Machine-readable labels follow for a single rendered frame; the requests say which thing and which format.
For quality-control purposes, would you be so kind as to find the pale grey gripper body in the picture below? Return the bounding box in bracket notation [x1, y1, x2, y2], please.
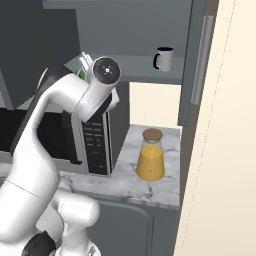
[65, 51, 95, 81]

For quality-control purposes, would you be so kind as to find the glass pitcher of orange juice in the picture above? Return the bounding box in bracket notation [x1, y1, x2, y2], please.
[135, 127, 166, 182]

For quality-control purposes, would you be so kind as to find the black and silver microwave oven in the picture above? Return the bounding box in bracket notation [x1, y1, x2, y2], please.
[0, 81, 131, 178]

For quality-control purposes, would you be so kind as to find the grey open cupboard door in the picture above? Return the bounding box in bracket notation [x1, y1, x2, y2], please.
[177, 0, 218, 128]

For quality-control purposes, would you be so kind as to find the grey base cupboard door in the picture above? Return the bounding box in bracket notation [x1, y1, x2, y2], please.
[57, 190, 181, 256]

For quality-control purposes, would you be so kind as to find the dark grey wall cupboard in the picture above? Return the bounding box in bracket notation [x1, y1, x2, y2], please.
[0, 0, 82, 111]

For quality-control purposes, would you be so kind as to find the grey open wall cupboard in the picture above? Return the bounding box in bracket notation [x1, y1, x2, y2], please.
[42, 0, 194, 86]

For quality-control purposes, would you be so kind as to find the black microwave door handle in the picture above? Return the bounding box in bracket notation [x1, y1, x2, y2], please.
[60, 110, 84, 165]

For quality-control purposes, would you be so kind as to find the white mug with dark handle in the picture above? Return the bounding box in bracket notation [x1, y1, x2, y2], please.
[152, 46, 175, 73]

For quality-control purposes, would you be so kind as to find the long grey cupboard door handle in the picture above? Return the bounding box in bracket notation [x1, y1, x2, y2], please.
[190, 15, 215, 106]

